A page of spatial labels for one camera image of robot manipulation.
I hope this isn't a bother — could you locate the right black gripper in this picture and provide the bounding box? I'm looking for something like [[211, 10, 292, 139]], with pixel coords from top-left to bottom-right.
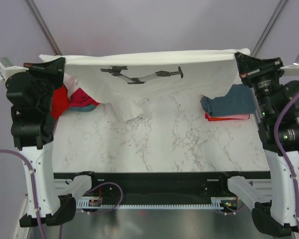
[[237, 52, 286, 119]]

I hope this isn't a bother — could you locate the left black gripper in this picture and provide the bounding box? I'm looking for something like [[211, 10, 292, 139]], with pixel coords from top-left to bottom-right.
[[23, 58, 65, 112]]

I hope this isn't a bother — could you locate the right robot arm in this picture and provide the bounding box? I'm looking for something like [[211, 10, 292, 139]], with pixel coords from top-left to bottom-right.
[[218, 52, 299, 238]]

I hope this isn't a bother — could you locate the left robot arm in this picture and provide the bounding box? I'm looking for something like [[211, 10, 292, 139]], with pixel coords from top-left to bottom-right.
[[5, 57, 100, 228]]

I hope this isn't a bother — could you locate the folded grey-blue t-shirt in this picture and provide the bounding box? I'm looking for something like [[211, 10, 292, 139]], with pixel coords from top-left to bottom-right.
[[200, 84, 256, 117]]

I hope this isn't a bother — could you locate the red t-shirt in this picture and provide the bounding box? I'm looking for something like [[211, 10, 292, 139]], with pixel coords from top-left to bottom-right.
[[51, 85, 70, 120]]

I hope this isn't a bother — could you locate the magenta t-shirt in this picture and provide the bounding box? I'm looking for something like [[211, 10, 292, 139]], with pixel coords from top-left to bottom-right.
[[69, 88, 99, 108]]

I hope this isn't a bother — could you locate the teal laundry basket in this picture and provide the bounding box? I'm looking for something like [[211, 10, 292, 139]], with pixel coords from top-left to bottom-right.
[[68, 104, 97, 113]]

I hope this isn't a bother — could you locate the folded pink t-shirt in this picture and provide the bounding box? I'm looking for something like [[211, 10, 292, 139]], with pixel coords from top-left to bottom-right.
[[218, 114, 250, 120]]

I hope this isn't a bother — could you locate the folded red-orange t-shirt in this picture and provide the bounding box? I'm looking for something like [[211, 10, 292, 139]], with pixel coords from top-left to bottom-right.
[[205, 113, 226, 121]]

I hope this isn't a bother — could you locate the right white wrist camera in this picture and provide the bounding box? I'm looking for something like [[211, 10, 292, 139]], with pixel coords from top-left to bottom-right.
[[281, 54, 299, 77]]

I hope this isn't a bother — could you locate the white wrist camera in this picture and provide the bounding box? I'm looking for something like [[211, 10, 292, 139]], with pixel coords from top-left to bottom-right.
[[281, 54, 299, 77], [0, 57, 27, 83]]

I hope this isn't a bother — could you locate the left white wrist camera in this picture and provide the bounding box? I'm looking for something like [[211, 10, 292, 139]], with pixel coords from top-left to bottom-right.
[[0, 57, 27, 83]]

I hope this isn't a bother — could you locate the right aluminium frame post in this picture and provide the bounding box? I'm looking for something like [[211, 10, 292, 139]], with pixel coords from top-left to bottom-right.
[[251, 0, 290, 57]]

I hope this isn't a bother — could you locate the aluminium frame post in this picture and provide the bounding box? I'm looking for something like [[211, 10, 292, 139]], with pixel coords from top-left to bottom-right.
[[251, 0, 290, 57], [24, 0, 62, 55]]

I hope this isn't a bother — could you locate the left aluminium frame post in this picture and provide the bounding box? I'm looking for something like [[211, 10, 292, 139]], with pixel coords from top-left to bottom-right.
[[24, 0, 62, 55]]

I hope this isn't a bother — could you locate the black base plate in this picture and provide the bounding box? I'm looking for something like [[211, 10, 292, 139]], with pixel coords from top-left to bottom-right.
[[53, 171, 271, 206]]

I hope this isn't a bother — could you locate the white slotted cable duct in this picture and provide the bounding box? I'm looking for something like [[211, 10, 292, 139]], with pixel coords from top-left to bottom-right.
[[76, 197, 239, 210]]

